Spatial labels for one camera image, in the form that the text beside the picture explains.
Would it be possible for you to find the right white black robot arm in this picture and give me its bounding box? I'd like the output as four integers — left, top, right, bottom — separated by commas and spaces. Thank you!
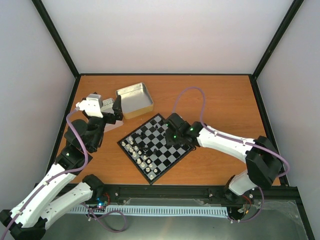
164, 113, 290, 202

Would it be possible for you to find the purple cable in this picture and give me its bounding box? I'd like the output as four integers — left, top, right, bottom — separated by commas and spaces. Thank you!
4, 104, 128, 232
172, 86, 290, 223

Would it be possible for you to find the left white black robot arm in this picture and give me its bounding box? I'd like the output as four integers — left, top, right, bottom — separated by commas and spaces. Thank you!
0, 93, 123, 240

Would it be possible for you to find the light blue slotted cable duct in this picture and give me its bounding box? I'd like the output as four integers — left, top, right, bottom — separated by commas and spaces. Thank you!
67, 204, 230, 218

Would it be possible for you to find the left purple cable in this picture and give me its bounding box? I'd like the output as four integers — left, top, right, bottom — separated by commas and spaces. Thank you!
4, 104, 128, 232

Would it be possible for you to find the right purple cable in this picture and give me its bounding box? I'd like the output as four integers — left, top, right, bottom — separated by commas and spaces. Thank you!
172, 86, 290, 223

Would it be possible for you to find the black aluminium frame rail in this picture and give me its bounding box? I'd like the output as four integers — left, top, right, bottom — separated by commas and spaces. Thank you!
100, 184, 300, 203

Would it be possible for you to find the gold metal tin base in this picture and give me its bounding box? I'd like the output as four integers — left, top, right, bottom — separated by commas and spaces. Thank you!
115, 82, 154, 120

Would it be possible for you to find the black and silver chessboard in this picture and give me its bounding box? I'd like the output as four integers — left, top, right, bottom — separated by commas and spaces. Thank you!
117, 113, 196, 185

